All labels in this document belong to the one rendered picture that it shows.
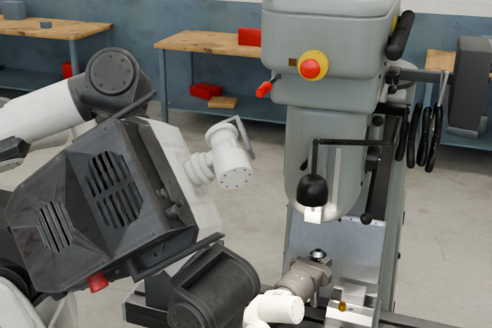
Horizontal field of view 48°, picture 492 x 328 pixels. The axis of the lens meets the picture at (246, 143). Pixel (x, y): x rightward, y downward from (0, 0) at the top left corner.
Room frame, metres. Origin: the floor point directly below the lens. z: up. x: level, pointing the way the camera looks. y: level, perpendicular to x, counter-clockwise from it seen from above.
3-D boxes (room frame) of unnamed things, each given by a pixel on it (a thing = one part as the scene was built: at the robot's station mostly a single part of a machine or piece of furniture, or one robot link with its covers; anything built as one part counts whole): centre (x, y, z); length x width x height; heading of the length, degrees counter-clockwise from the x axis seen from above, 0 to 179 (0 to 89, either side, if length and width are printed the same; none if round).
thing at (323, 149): (1.18, -0.17, 1.44); 0.04 x 0.04 x 0.21; 71
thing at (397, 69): (1.31, -0.36, 1.66); 0.12 x 0.04 x 0.04; 161
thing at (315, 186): (1.11, -0.15, 1.47); 0.07 x 0.07 x 0.06
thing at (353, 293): (1.25, -0.31, 1.04); 0.06 x 0.05 x 0.06; 71
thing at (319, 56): (1.07, -0.13, 1.76); 0.06 x 0.02 x 0.06; 71
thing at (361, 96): (1.33, -0.22, 1.68); 0.34 x 0.24 x 0.10; 161
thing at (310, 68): (1.05, -0.13, 1.76); 0.04 x 0.03 x 0.04; 71
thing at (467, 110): (1.47, -0.62, 1.62); 0.20 x 0.09 x 0.21; 161
